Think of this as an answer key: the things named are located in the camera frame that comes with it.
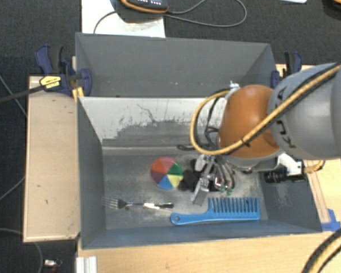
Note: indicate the pale wood board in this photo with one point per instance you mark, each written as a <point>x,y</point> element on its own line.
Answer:
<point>51,163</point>

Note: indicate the blue plastic comb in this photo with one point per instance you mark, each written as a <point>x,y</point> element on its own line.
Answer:
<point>216,214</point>

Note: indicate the black cylinder on white bracket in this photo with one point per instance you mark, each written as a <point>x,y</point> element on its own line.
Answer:
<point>288,163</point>

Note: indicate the silver metal fork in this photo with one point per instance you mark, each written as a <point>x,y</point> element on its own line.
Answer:
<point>147,205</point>

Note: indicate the dark purple rounded lump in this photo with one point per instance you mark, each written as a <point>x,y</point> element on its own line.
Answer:
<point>188,181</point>

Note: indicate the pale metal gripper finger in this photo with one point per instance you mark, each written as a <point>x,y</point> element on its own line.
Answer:
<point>200,195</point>
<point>200,163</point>

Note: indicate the grey metal bin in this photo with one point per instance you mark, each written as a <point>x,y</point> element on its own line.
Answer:
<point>130,158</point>

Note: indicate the multicolour ball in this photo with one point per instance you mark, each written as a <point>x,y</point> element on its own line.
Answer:
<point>165,171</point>

